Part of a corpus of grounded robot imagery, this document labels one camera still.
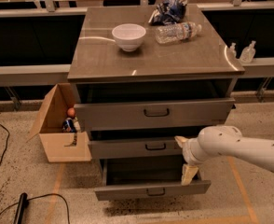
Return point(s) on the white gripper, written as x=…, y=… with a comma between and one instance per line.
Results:
x=188, y=152

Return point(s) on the grey drawer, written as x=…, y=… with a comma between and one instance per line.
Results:
x=147, y=115
x=146, y=177
x=134, y=148

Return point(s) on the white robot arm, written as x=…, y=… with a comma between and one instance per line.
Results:
x=223, y=140

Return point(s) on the grey bottom drawer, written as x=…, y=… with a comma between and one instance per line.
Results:
x=146, y=177

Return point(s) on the grey top drawer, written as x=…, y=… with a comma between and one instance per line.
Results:
x=147, y=115

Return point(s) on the grey drawer cabinet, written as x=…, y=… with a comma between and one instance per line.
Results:
x=101, y=72

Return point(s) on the small sanitizer pump bottle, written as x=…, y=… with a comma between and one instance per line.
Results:
x=233, y=49

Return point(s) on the blue soda can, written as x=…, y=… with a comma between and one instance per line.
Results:
x=68, y=126

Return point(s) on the large sanitizer pump bottle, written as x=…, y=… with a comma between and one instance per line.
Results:
x=248, y=53

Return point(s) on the orange fruit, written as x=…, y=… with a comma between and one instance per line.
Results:
x=71, y=113

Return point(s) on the clear plastic water bottle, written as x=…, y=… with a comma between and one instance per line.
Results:
x=177, y=32

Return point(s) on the white bowl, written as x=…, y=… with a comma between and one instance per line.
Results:
x=129, y=36

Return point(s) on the cardboard box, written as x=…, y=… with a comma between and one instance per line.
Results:
x=58, y=145

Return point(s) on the blue chip bag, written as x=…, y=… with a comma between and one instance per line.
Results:
x=168, y=12

